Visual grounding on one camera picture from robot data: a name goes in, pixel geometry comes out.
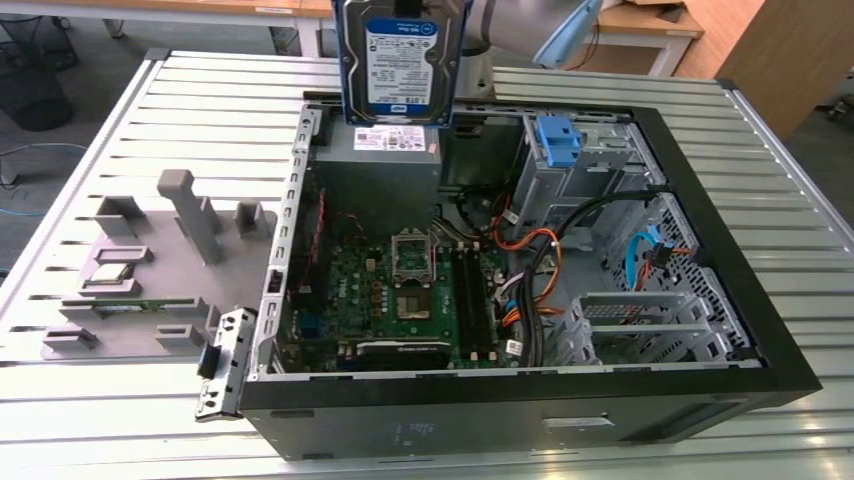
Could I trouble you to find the wooden cabinet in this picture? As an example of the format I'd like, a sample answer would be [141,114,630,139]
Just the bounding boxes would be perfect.
[676,0,854,144]

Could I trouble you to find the red yellow wire bundle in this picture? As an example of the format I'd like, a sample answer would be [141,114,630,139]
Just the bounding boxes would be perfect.
[491,225,566,307]

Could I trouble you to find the black RAM slot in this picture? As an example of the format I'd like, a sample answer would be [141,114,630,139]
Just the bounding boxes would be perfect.
[465,239,488,362]
[449,239,472,362]
[456,239,479,362]
[473,239,499,362]

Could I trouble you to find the green motherboard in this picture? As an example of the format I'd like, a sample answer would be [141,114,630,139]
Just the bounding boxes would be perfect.
[276,227,528,374]

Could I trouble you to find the CPU socket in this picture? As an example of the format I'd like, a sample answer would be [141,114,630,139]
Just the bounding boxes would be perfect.
[393,293,433,322]

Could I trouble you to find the metal socket cover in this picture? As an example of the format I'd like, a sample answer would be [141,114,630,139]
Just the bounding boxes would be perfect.
[389,230,439,284]

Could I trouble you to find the green RAM stick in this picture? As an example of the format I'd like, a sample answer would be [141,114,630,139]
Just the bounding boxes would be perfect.
[96,298,196,315]

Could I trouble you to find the wooden top desk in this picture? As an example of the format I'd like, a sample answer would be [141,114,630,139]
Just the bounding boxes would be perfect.
[0,0,339,59]
[566,2,707,77]

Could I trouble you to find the silver CPU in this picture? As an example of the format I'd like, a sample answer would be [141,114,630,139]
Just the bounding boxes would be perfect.
[85,263,135,286]

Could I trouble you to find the black wire mesh bin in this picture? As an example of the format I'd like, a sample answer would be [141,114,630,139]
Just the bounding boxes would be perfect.
[0,13,77,133]

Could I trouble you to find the grey parts rack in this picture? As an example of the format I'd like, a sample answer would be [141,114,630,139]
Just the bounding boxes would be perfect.
[38,168,280,362]

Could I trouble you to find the black graphics card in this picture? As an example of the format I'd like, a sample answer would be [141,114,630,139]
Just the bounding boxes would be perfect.
[336,339,453,372]

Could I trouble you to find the orange wire bundle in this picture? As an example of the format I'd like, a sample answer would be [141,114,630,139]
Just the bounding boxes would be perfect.
[496,298,566,332]

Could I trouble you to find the black open PC case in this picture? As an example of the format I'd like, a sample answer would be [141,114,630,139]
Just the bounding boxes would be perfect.
[237,89,823,460]

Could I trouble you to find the metal card retention latch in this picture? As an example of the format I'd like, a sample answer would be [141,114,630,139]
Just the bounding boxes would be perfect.
[193,307,260,420]

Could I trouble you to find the metal disk bay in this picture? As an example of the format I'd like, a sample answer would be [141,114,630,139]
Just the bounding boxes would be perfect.
[570,291,742,369]

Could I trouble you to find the grey power supply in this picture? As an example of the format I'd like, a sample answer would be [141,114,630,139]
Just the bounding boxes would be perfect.
[311,122,445,239]

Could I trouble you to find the black cable bundle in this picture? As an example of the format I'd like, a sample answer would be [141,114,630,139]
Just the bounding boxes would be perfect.
[516,184,672,369]

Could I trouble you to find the blue drive latch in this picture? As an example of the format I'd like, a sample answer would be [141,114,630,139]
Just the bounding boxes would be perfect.
[535,115,580,170]

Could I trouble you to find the blue data wire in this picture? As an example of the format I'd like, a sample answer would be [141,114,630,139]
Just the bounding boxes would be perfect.
[626,225,662,292]

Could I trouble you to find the hard disk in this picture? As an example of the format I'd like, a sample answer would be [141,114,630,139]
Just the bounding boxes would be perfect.
[331,0,469,127]

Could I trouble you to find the yellow black wire bundle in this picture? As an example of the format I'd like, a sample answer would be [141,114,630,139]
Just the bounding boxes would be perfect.
[429,214,485,241]

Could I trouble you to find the metal drive cage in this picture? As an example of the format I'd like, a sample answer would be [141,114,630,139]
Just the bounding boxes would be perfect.
[511,113,666,236]

